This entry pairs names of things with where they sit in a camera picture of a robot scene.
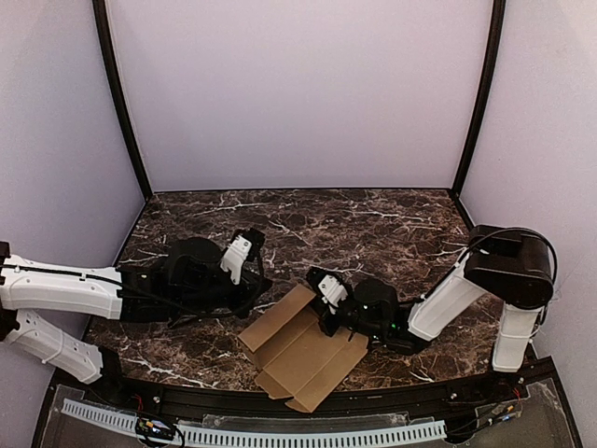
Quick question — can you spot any brown cardboard box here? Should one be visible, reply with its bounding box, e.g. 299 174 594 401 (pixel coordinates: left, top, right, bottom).
238 285 368 413

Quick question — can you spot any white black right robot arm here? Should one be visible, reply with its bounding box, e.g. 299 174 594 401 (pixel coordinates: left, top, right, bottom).
306 225 558 373

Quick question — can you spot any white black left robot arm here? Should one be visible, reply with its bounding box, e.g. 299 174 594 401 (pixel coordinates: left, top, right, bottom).
1 229 271 385

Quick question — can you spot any small green circuit board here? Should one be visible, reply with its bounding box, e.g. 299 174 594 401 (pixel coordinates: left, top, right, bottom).
134 417 176 441

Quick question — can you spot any right small circuit board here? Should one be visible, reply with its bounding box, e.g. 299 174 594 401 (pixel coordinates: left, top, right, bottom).
485 403 523 426

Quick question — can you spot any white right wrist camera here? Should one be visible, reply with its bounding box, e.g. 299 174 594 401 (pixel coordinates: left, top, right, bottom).
317 274 348 315

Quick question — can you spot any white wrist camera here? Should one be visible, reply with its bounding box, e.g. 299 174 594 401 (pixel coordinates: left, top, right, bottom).
220 234 253 286
317 274 348 315

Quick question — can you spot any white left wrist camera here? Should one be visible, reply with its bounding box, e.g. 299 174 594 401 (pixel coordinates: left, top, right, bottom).
220 234 253 286

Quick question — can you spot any black front table rail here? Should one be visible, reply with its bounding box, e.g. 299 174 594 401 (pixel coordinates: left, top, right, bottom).
87 357 556 420

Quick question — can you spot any white slotted cable duct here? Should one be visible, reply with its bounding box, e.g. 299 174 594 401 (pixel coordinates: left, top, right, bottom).
60 399 447 447

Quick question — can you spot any black left frame post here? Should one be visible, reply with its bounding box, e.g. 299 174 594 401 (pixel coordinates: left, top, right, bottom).
91 0 153 202

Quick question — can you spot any black frame post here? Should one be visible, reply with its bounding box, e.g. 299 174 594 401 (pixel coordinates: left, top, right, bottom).
91 0 153 202
450 0 507 202

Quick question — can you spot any black right frame post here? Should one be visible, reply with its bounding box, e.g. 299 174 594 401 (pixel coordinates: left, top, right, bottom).
450 0 507 202

